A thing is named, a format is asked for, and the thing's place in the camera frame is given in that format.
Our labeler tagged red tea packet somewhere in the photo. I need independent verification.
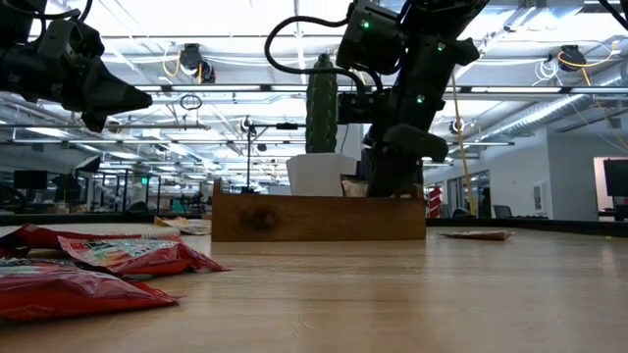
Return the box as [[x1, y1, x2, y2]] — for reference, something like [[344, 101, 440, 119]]
[[0, 223, 183, 252], [0, 257, 182, 323], [57, 233, 232, 277]]

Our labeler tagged green cactus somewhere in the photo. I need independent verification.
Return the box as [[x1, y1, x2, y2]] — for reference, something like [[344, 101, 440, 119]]
[[304, 52, 340, 156]]

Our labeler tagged wooden compartment tea box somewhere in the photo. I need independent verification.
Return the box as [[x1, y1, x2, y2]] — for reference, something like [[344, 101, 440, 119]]
[[211, 178, 427, 242]]

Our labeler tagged black aluminium table frame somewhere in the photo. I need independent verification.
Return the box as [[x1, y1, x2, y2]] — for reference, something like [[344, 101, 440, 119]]
[[0, 210, 628, 240]]

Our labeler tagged black camera stand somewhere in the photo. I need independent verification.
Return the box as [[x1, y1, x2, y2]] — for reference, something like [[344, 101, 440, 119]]
[[243, 121, 308, 195]]

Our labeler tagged grey ceiling pipe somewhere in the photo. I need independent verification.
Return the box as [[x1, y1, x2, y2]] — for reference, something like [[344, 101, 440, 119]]
[[0, 122, 212, 131]]

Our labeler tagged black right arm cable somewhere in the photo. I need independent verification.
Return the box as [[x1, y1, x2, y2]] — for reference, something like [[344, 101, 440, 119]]
[[263, 14, 370, 95]]

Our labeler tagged yellow hanging cable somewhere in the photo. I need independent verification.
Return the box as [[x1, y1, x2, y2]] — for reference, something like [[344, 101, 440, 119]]
[[448, 73, 478, 218]]

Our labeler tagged round pale plate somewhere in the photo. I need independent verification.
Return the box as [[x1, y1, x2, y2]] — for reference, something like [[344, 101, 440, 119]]
[[0, 223, 182, 241]]

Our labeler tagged black monitor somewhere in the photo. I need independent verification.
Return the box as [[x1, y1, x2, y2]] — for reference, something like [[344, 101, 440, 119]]
[[13, 170, 49, 192]]

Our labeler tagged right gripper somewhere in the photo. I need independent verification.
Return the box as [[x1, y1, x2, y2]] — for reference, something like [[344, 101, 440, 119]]
[[365, 123, 448, 197]]

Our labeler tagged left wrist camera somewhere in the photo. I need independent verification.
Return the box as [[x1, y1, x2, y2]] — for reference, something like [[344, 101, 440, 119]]
[[36, 19, 105, 60]]

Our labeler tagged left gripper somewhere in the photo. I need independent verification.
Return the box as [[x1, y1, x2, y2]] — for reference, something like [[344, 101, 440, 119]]
[[29, 46, 153, 133]]

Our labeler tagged orange mango tea packet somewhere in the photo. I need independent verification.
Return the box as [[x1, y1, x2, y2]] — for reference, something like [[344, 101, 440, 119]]
[[153, 215, 213, 236]]

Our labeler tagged silver ceiling duct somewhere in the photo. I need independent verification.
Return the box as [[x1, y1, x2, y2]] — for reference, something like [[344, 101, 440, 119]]
[[460, 92, 628, 143]]

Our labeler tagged black wall screen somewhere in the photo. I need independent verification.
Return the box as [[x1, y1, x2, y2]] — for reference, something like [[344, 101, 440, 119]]
[[602, 158, 628, 198]]

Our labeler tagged red equipment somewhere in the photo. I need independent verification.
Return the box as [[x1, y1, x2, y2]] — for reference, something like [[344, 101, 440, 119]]
[[428, 185, 444, 220]]

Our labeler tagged long ceiling light bar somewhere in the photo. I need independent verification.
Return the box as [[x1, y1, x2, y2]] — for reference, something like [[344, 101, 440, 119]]
[[139, 83, 628, 95]]

